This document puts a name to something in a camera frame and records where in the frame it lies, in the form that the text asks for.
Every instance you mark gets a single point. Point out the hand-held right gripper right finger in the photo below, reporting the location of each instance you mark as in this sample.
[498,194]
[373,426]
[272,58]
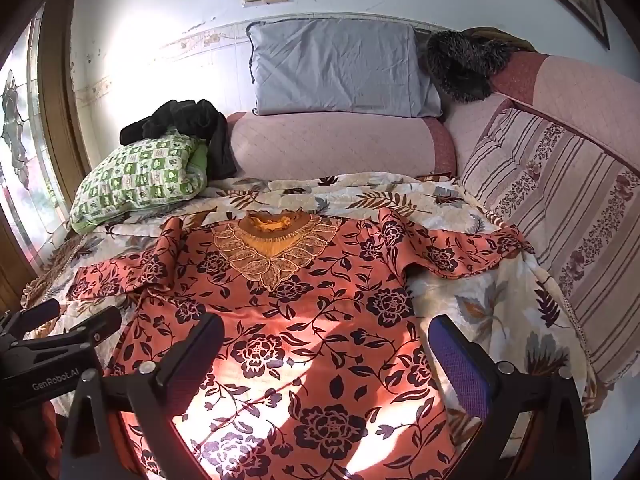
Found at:
[460,365]

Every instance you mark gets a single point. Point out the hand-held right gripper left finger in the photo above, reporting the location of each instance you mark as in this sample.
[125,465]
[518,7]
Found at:
[195,360]

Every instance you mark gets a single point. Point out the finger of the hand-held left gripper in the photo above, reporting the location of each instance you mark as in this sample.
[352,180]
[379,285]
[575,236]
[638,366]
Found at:
[42,312]
[95,325]

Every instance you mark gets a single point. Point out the orange floral shirt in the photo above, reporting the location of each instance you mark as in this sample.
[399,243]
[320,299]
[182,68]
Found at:
[310,320]

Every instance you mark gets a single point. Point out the brown quilted bedcover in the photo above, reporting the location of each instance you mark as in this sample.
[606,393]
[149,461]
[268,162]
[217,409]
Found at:
[50,270]

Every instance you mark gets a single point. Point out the leaf print fleece blanket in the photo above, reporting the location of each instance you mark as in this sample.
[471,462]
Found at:
[500,310]

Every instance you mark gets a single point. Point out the green patterned pillow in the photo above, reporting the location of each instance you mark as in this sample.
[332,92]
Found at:
[135,175]

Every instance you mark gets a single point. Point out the stained glass window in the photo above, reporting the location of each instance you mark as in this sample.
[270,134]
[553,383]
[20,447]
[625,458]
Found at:
[20,135]

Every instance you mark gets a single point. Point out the striped floral cushion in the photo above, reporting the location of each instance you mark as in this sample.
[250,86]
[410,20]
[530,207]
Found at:
[565,200]

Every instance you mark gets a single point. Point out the black garment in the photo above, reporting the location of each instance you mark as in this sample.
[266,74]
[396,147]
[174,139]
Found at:
[190,115]

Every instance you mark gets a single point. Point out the pink quilted bolster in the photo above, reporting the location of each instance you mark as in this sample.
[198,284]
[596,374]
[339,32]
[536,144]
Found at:
[340,145]

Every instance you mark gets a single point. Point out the pink quilted sofa backrest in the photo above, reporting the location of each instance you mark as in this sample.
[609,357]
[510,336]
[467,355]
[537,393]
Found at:
[575,90]

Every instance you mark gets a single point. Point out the dark furry cloth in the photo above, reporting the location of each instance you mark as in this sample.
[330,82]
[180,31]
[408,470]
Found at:
[465,65]

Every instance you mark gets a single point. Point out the grey pillow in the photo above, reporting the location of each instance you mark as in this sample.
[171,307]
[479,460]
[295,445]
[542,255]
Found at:
[340,70]

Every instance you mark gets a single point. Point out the brown cloth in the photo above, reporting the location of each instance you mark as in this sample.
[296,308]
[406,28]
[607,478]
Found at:
[505,37]

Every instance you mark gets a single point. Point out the wooden window frame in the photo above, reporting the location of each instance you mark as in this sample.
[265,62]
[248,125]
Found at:
[55,85]

